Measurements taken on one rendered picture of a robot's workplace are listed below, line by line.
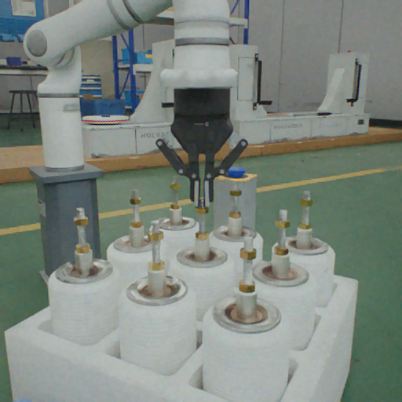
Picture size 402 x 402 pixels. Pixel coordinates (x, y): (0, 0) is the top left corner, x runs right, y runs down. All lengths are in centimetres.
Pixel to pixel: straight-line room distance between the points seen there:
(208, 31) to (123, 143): 220
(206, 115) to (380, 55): 589
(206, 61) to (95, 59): 650
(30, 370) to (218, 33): 49
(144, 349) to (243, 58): 287
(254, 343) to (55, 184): 70
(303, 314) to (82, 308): 28
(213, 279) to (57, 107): 60
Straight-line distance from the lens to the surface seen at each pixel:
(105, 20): 95
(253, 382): 47
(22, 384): 66
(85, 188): 105
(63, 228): 106
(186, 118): 57
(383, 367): 89
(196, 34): 54
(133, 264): 64
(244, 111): 327
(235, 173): 87
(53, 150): 104
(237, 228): 71
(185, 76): 50
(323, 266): 66
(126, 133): 272
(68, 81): 105
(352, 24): 672
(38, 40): 103
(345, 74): 420
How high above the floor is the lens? 49
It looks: 15 degrees down
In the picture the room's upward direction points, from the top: straight up
